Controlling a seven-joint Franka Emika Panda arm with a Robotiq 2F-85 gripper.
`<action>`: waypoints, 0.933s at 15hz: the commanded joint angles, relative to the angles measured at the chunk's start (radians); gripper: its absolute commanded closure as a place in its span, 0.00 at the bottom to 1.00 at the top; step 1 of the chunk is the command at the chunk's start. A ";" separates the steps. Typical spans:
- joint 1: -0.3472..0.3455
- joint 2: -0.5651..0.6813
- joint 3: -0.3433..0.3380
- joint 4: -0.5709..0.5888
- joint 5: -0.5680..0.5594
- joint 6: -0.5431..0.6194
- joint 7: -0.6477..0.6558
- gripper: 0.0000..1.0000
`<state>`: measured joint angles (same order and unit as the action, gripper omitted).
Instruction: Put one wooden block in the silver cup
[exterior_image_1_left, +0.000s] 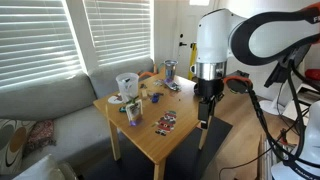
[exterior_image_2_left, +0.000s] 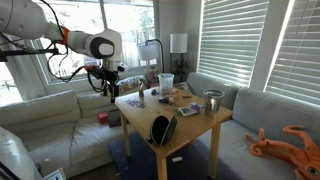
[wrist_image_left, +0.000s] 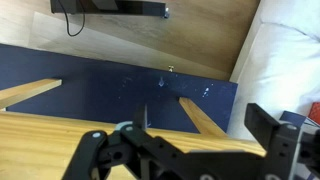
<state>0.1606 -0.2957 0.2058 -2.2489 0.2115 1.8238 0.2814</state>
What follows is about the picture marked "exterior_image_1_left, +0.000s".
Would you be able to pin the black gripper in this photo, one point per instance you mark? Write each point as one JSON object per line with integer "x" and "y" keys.
{"x": 208, "y": 89}

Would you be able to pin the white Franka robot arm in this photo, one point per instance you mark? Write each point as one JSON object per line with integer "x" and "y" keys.
{"x": 213, "y": 36}

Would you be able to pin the silver metal cup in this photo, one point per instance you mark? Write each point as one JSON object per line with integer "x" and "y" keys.
{"x": 170, "y": 70}

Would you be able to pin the clear plastic cup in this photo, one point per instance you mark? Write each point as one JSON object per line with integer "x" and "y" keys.
{"x": 127, "y": 87}

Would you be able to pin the light wooden square table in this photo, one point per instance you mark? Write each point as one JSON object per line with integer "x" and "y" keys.
{"x": 181, "y": 110}

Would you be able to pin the purple and white packet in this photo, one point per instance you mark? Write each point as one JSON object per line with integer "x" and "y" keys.
{"x": 172, "y": 85}

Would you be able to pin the dark blue rug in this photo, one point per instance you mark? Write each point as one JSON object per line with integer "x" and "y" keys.
{"x": 186, "y": 156}

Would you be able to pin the yellow upright object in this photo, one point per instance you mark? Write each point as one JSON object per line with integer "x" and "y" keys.
{"x": 192, "y": 58}

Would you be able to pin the small blue toy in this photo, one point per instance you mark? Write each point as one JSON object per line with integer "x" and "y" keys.
{"x": 155, "y": 97}

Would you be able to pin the white fan stand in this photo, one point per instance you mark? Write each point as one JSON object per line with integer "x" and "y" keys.
{"x": 270, "y": 107}

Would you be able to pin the orange octopus plush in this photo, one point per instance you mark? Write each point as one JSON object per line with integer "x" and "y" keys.
{"x": 146, "y": 74}

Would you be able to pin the black monitor screen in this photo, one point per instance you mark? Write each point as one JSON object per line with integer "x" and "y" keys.
{"x": 276, "y": 75}

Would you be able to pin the white door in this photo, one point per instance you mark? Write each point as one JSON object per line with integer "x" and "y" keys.
{"x": 186, "y": 30}

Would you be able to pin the small dark toy car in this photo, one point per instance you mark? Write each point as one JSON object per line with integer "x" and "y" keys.
{"x": 122, "y": 109}

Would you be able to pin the round white red coaster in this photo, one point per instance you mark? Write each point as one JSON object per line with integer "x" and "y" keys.
{"x": 114, "y": 99}

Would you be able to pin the white shelf unit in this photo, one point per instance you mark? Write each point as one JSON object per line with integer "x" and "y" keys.
{"x": 306, "y": 95}

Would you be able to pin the red object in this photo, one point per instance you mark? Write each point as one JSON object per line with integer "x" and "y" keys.
{"x": 312, "y": 74}

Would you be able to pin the white window blind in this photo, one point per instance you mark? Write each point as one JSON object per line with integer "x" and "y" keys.
{"x": 33, "y": 36}
{"x": 120, "y": 30}

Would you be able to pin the grey fabric sofa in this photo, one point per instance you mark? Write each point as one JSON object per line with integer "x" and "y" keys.
{"x": 60, "y": 100}

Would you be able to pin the red floral cushion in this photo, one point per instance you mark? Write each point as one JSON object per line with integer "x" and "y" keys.
{"x": 41, "y": 133}

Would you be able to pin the plain white pillow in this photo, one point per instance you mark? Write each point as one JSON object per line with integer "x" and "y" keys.
{"x": 40, "y": 170}

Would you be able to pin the circle patterned cushion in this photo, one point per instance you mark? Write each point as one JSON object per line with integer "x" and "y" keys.
{"x": 11, "y": 143}

